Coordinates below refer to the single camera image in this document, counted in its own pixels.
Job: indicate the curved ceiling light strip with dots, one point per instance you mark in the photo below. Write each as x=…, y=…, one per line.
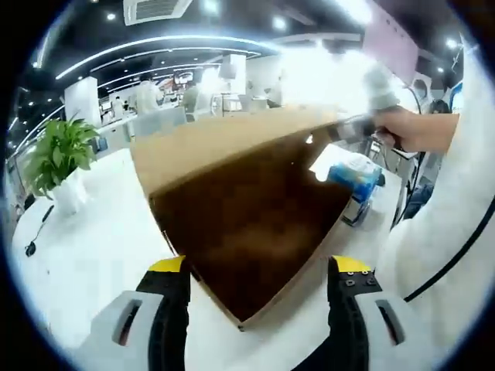
x=174, y=39

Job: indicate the ceiling air conditioner vent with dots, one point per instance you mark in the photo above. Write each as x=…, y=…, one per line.
x=154, y=9

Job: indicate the white square pillar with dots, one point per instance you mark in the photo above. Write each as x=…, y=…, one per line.
x=79, y=100

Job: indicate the person's right hand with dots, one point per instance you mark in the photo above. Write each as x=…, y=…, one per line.
x=402, y=127

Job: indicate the blue soft tissue packet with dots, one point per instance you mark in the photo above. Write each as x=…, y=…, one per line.
x=363, y=192

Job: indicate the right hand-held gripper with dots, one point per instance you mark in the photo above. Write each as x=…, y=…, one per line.
x=381, y=90

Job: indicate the green potted plant white pot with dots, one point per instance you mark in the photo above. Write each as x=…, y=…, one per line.
x=58, y=150

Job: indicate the brown cardboard shoe box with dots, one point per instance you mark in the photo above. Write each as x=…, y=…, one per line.
x=251, y=232

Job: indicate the blue wet wipes pack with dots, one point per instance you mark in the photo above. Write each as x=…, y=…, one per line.
x=348, y=174

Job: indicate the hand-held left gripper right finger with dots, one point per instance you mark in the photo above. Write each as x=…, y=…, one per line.
x=402, y=348

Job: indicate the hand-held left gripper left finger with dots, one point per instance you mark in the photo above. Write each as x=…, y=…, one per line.
x=104, y=348

